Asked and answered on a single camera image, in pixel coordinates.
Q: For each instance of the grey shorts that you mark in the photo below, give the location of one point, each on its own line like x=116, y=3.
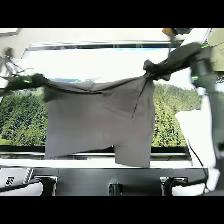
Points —
x=100, y=120

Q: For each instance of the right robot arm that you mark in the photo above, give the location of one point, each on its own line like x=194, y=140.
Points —
x=181, y=56

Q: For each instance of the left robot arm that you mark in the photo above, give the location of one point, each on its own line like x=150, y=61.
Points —
x=20, y=82

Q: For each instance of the silver frame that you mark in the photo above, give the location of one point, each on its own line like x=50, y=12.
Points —
x=83, y=163

